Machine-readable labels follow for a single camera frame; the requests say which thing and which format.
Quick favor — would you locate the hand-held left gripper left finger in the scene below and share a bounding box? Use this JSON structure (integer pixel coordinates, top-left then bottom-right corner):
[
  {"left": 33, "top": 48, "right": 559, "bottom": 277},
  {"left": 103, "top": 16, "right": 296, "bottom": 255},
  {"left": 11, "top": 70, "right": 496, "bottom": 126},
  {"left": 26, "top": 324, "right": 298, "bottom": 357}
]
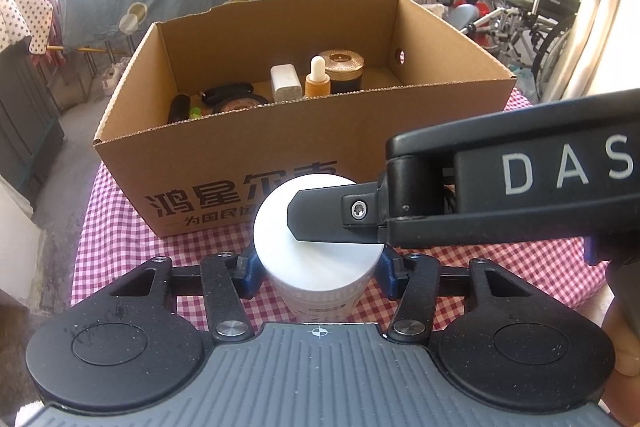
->
[{"left": 107, "top": 247, "right": 263, "bottom": 343}]

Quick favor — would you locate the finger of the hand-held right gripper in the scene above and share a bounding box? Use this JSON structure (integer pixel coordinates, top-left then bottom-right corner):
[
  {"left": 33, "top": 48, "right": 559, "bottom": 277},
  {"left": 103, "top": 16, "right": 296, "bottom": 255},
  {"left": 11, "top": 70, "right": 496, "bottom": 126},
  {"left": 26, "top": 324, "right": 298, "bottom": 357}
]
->
[{"left": 285, "top": 123, "right": 458, "bottom": 247}]

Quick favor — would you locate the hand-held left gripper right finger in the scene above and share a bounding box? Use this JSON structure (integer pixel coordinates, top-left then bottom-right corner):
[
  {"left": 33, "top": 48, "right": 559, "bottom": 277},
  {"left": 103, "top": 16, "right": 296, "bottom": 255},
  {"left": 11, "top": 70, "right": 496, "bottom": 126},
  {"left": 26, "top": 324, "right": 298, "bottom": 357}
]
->
[{"left": 377, "top": 247, "right": 538, "bottom": 343}]

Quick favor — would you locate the white bottle with green label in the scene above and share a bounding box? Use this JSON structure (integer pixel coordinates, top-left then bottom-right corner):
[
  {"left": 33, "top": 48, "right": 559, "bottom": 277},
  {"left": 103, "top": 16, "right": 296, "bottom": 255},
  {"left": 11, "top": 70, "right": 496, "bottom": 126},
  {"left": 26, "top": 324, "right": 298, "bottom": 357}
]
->
[{"left": 252, "top": 174, "right": 383, "bottom": 323}]

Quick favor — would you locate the brown cardboard box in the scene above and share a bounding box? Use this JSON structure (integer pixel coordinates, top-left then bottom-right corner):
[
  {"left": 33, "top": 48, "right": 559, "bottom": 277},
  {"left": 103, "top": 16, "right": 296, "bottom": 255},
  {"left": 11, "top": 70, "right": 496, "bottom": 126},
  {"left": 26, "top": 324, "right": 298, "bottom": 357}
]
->
[{"left": 92, "top": 0, "right": 518, "bottom": 240}]

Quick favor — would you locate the green dropper bottle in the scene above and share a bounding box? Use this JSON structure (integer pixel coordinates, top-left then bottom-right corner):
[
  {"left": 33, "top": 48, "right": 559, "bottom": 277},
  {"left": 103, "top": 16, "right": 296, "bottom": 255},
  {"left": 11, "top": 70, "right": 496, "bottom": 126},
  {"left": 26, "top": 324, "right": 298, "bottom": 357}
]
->
[{"left": 304, "top": 56, "right": 332, "bottom": 98}]

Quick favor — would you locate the white power adapter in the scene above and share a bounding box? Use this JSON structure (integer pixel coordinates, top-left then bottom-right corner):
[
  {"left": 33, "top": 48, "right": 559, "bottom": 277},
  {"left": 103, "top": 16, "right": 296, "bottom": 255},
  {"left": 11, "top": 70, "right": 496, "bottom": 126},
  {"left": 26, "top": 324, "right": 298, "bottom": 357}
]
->
[{"left": 270, "top": 64, "right": 304, "bottom": 102}]

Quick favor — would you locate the pink plastic lid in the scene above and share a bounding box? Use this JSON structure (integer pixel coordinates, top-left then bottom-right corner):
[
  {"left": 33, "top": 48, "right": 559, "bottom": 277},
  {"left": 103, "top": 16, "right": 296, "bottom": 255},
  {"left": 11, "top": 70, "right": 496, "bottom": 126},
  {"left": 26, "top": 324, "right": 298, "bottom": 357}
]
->
[{"left": 216, "top": 93, "right": 268, "bottom": 112}]

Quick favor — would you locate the black tape roll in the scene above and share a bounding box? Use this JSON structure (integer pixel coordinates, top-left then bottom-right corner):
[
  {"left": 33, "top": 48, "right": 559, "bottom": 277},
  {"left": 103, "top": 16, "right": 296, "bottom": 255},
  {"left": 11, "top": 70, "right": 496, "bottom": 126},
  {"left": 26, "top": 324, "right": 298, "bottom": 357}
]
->
[{"left": 202, "top": 83, "right": 253, "bottom": 102}]

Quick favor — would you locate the black key fob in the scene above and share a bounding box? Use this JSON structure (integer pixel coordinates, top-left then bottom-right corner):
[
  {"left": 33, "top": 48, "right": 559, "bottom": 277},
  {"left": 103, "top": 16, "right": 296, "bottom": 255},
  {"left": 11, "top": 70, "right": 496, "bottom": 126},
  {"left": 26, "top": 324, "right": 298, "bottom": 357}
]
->
[{"left": 168, "top": 93, "right": 192, "bottom": 124}]

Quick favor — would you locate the person's right hand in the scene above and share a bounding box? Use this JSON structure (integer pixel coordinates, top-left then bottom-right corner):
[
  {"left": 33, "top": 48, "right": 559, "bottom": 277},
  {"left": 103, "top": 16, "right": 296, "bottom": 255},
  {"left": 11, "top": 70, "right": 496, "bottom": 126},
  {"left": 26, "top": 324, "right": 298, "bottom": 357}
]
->
[{"left": 600, "top": 292, "right": 640, "bottom": 380}]

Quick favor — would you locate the red checkered tablecloth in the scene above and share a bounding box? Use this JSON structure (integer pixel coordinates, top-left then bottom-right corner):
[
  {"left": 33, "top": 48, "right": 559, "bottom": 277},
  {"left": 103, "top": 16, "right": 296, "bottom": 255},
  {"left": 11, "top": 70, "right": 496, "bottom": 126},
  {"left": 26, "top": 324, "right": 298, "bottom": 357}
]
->
[{"left": 70, "top": 87, "right": 613, "bottom": 333}]

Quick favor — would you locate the white curtain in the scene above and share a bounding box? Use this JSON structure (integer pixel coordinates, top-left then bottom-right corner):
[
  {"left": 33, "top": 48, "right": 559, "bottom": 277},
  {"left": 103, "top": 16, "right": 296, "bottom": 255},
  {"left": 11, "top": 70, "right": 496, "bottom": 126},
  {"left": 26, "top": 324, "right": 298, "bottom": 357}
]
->
[{"left": 575, "top": 0, "right": 640, "bottom": 100}]

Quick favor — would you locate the white sneaker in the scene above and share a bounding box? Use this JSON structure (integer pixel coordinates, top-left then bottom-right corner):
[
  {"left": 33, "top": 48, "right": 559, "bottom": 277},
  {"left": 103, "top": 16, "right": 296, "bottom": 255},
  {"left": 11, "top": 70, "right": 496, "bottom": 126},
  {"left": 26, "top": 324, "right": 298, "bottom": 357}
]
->
[{"left": 101, "top": 62, "right": 132, "bottom": 96}]

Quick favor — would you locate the grey cabinet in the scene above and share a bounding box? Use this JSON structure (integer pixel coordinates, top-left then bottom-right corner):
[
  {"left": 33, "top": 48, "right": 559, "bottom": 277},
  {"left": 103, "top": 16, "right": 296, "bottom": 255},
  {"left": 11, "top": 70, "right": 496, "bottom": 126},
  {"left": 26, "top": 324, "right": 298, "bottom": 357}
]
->
[{"left": 0, "top": 37, "right": 66, "bottom": 202}]

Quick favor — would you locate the white star-print cloth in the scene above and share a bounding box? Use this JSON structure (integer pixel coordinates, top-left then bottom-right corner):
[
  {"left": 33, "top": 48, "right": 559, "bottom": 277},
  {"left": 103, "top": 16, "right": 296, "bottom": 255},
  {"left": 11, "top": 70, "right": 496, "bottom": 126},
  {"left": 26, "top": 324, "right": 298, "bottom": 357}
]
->
[{"left": 0, "top": 0, "right": 53, "bottom": 52}]

